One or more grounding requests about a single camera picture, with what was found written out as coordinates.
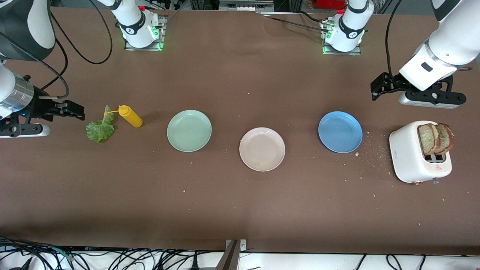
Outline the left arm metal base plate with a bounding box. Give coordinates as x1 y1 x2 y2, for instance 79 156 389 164
320 21 363 56

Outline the pale green plate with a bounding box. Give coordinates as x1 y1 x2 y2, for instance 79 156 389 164
167 109 212 153

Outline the blue plate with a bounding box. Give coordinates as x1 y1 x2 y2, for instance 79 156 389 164
318 111 363 153

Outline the brown bread slice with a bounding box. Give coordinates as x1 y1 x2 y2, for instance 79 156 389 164
435 123 455 155
417 124 440 156

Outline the red box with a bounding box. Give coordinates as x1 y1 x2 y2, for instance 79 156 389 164
317 0 345 10

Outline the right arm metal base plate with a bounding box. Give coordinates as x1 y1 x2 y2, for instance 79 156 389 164
124 15 168 51

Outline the teal cable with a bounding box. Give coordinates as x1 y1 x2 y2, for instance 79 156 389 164
47 246 74 260

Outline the white toaster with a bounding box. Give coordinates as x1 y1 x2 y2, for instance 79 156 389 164
389 120 453 185

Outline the yellow squeeze bottle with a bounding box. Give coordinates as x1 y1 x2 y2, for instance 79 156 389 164
104 105 143 128

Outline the silver metal bracket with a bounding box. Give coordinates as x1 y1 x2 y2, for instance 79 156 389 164
225 239 248 252

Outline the grey metal box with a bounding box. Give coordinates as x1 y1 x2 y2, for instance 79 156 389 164
219 0 275 12

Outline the black cable on table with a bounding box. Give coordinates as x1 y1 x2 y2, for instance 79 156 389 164
259 10 330 33

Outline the green lettuce leaf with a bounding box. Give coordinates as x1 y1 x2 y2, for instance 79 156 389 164
85 105 116 143

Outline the grey aluminium profile beam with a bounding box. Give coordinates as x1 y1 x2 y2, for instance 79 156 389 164
214 240 239 270

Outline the beige plate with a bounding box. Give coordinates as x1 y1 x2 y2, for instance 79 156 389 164
239 127 286 172

